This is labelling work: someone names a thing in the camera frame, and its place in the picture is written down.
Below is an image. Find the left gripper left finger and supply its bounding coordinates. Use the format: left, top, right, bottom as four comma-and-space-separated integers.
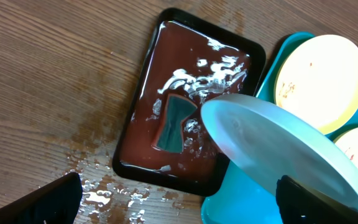
0, 172, 83, 224

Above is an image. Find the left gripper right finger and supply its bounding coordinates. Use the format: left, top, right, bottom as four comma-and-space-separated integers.
276, 175, 358, 224

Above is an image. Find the light blue plate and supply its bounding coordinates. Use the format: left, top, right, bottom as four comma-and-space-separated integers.
201, 94, 358, 212

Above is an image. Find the yellow-green plate top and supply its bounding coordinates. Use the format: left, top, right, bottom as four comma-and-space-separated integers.
274, 34, 358, 134

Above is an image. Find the green hourglass sponge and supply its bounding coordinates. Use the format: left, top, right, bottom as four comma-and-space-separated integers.
152, 93, 198, 153

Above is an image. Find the teal plastic tray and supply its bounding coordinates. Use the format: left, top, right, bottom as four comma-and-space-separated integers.
201, 32, 358, 223

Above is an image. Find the black tray with red water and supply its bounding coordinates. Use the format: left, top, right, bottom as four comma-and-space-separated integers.
112, 8, 266, 197

